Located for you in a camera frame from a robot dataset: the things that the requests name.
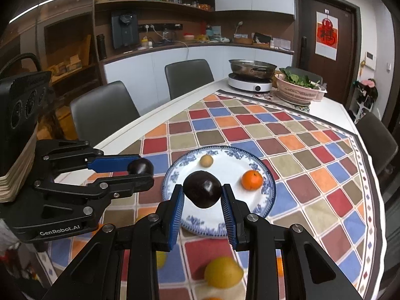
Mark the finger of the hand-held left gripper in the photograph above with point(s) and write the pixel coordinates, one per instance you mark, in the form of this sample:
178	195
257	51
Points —
112	163
125	184

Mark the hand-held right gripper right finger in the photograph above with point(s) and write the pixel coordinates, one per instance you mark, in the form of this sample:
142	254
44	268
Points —
229	217

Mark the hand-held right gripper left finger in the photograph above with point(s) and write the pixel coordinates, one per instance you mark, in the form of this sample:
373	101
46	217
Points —
176	215

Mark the dark purple passion fruit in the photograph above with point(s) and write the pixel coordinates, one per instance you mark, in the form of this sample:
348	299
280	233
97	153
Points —
142	166
202	190

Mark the blue and white plate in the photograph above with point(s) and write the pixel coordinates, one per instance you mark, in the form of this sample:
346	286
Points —
231	168

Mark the large yellow pear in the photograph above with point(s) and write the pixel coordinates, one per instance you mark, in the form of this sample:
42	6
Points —
223	272

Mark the wooden display cabinet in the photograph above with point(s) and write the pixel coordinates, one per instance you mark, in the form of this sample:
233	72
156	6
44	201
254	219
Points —
72	53

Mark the colourful checkered tablecloth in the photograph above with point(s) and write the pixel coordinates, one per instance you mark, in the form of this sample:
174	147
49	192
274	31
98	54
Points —
281	150

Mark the white lower cabinets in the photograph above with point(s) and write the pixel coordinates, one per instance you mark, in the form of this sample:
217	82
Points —
134	68

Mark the black thermos bottle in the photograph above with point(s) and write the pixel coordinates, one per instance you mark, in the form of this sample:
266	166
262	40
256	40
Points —
101	47

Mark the led light strip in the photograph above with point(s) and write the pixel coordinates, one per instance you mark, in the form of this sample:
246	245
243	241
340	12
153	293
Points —
53	0

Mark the patterned placemat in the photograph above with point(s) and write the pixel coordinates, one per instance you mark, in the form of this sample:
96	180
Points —
272	98

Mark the white induction cooker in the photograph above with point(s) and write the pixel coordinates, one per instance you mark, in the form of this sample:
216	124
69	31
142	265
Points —
247	86

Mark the pink colander basket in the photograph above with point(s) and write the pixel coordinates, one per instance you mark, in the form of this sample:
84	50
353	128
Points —
295	95

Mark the glass jar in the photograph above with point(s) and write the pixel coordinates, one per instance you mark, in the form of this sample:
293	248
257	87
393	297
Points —
168	35

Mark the black power strip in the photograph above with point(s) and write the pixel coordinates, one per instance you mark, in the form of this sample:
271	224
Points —
159	27

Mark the stainless steel pot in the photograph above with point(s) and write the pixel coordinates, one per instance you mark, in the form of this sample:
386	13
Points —
250	67

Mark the small pink basket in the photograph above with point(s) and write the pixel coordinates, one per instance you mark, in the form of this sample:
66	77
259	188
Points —
322	93

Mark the green leafy vegetables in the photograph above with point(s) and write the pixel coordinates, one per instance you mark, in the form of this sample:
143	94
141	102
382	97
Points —
297	78

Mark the wicker tray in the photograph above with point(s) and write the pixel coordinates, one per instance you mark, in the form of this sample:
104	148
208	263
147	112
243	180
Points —
243	40

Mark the black pouch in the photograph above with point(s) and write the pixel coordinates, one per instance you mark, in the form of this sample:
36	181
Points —
262	38

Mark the rack with pink item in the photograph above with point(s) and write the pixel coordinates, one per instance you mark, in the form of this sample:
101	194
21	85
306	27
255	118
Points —
367	95

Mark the black door lock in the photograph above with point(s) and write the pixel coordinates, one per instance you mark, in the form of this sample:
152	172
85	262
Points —
303	47

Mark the dark brown door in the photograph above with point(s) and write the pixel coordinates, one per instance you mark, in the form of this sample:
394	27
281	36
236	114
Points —
347	31

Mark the black wall water dispenser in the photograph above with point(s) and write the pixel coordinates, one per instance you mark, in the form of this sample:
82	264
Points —
125	29

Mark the wooden wall shelf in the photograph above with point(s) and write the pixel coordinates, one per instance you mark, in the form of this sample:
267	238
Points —
187	15

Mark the red and white wall poster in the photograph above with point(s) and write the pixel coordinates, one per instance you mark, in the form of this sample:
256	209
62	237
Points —
326	37

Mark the white wall intercom panel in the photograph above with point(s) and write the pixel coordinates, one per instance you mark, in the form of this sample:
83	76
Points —
370	60

